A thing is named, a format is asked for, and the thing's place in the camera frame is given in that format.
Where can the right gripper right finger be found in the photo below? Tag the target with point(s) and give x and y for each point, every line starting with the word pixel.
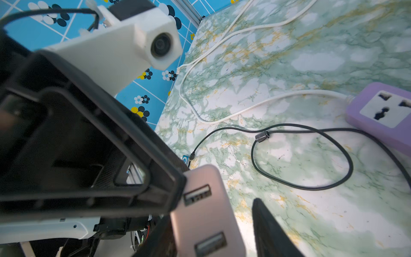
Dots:
pixel 270 238

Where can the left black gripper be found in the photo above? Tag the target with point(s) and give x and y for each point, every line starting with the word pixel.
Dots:
pixel 69 149

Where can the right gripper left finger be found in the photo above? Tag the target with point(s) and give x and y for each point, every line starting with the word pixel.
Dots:
pixel 160 242

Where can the pink usb charger cube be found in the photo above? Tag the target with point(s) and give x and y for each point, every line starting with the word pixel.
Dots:
pixel 203 222

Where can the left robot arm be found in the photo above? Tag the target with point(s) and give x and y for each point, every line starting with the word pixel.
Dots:
pixel 84 232

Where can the purple power strip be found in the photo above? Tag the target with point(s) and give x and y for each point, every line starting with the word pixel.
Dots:
pixel 384 112

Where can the left corner aluminium post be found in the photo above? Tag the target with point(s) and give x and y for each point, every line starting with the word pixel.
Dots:
pixel 189 11

